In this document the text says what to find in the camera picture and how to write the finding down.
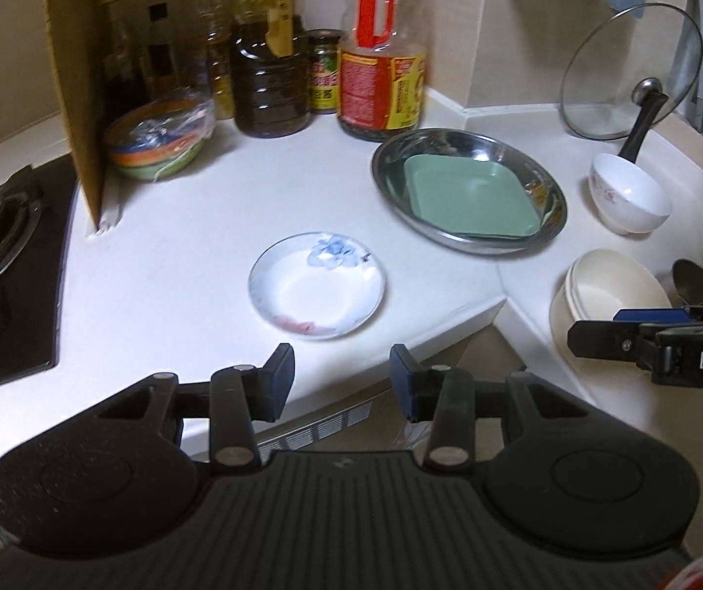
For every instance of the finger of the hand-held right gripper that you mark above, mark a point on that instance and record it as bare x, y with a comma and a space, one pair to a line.
609, 344
652, 314

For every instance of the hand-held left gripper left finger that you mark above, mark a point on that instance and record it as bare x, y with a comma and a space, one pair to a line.
278, 381

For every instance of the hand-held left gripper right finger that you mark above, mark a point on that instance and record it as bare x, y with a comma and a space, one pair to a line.
402, 381

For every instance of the cream bowl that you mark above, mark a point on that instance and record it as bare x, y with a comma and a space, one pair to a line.
609, 286

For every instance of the steel bowl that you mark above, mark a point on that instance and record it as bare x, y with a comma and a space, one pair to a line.
695, 283

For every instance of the small floral white plate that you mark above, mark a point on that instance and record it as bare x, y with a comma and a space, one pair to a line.
318, 286

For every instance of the white floral bowl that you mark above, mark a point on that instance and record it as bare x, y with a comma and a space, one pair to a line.
631, 193

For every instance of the green square plate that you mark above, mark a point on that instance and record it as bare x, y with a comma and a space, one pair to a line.
468, 196

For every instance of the round steel plate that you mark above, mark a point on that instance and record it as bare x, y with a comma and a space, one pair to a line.
388, 172

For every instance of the wrapped stack of colourful bowls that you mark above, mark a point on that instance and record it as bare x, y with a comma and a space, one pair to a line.
158, 141

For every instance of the dark oil bottle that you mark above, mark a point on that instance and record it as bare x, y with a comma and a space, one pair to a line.
268, 80

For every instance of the green label jar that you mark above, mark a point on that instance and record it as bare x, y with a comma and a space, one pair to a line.
325, 77

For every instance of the clear bottle yellow liquid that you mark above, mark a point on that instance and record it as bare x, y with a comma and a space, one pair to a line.
219, 55

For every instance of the slim dark bottle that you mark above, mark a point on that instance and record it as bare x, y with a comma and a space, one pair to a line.
160, 55

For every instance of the yellow cap dark bottle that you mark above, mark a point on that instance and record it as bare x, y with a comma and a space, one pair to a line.
119, 61

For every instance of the brown cardboard sheet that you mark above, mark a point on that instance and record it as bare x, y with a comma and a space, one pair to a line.
75, 74

